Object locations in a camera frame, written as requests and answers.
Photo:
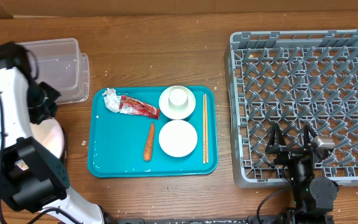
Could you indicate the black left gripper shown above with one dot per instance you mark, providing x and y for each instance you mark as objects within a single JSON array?
[{"x": 36, "y": 117}]

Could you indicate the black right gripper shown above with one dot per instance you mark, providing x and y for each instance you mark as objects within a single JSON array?
[{"x": 275, "y": 147}]

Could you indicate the large white plate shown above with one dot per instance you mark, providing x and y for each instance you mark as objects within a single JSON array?
[{"x": 50, "y": 134}]

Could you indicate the red snack wrapper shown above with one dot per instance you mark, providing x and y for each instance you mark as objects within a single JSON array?
[{"x": 132, "y": 106}]

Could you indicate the wooden chopstick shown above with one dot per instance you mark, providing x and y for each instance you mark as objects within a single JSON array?
[
  {"x": 206, "y": 127},
  {"x": 204, "y": 147}
]

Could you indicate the white cup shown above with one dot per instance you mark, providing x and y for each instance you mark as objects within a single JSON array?
[{"x": 178, "y": 98}]

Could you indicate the white napkin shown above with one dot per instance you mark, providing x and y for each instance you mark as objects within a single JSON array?
[{"x": 112, "y": 100}]

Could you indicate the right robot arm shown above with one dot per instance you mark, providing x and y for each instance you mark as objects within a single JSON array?
[{"x": 313, "y": 196}]

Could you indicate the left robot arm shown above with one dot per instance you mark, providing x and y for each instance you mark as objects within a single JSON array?
[{"x": 32, "y": 176}]

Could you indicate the grey dishwasher rack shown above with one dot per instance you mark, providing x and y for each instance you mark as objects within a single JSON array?
[{"x": 293, "y": 79}]

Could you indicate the clear plastic bin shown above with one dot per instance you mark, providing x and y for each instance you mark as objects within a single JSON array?
[{"x": 62, "y": 65}]

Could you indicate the orange carrot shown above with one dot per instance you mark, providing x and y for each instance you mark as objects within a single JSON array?
[{"x": 149, "y": 144}]

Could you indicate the teal plastic tray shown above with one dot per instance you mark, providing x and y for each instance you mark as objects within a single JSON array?
[{"x": 117, "y": 141}]

